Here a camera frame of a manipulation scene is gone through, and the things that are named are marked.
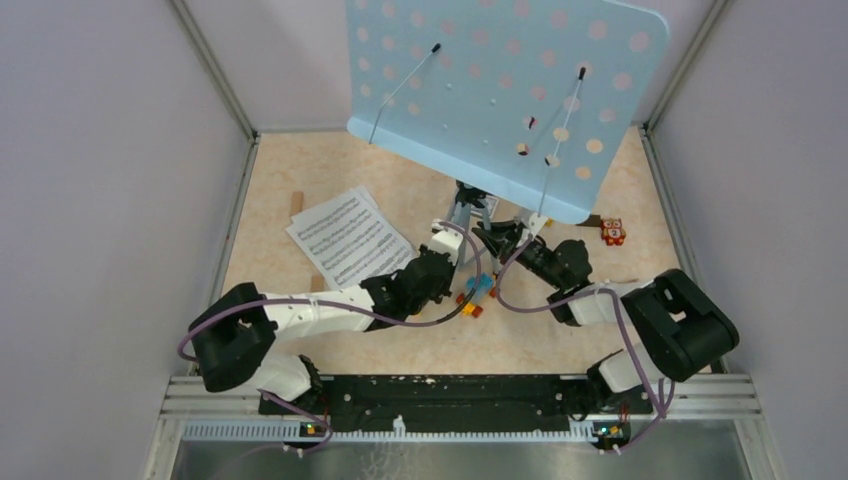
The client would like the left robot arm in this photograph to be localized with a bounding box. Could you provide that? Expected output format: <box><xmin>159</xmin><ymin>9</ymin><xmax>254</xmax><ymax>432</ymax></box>
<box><xmin>178</xmin><ymin>245</ymin><xmax>458</xmax><ymax>414</ymax></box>

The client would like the wooden block far left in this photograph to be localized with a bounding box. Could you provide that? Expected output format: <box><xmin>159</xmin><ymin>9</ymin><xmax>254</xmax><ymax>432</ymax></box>
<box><xmin>289</xmin><ymin>191</ymin><xmax>305</xmax><ymax>218</ymax></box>

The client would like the light blue music stand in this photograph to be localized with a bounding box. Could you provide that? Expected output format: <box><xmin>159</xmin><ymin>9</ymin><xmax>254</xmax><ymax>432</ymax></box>
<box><xmin>344</xmin><ymin>0</ymin><xmax>672</xmax><ymax>276</ymax></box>

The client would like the red owl number block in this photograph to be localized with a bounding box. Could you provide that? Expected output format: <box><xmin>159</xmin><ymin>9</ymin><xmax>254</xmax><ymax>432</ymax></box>
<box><xmin>601</xmin><ymin>218</ymin><xmax>627</xmax><ymax>246</ymax></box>

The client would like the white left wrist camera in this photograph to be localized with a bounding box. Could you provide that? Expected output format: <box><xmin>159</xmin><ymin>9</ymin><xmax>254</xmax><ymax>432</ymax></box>
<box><xmin>426</xmin><ymin>219</ymin><xmax>467</xmax><ymax>267</ymax></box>

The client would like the wooden block near left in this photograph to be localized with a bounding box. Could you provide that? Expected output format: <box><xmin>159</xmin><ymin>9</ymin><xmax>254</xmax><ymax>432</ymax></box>
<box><xmin>310</xmin><ymin>274</ymin><xmax>326</xmax><ymax>292</ymax></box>

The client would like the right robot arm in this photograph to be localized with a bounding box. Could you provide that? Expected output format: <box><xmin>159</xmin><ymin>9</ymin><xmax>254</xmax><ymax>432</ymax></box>
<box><xmin>472</xmin><ymin>220</ymin><xmax>740</xmax><ymax>412</ymax></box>

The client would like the dark brown wooden block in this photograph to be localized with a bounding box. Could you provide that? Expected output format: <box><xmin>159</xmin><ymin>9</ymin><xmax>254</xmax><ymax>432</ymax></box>
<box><xmin>579</xmin><ymin>215</ymin><xmax>603</xmax><ymax>228</ymax></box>

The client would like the blue toy brick car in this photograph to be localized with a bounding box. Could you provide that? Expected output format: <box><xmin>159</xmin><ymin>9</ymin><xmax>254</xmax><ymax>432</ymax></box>
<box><xmin>456</xmin><ymin>273</ymin><xmax>496</xmax><ymax>318</ymax></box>

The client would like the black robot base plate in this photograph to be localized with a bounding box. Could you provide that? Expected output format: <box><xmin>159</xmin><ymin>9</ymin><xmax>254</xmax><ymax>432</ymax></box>
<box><xmin>294</xmin><ymin>374</ymin><xmax>653</xmax><ymax>433</ymax></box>

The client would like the blue playing card box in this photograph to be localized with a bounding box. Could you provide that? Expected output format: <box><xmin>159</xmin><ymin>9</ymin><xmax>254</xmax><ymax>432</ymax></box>
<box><xmin>485</xmin><ymin>196</ymin><xmax>499</xmax><ymax>215</ymax></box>

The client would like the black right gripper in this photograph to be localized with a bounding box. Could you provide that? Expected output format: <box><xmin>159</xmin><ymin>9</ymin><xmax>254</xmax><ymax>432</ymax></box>
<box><xmin>473</xmin><ymin>220</ymin><xmax>565</xmax><ymax>290</ymax></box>

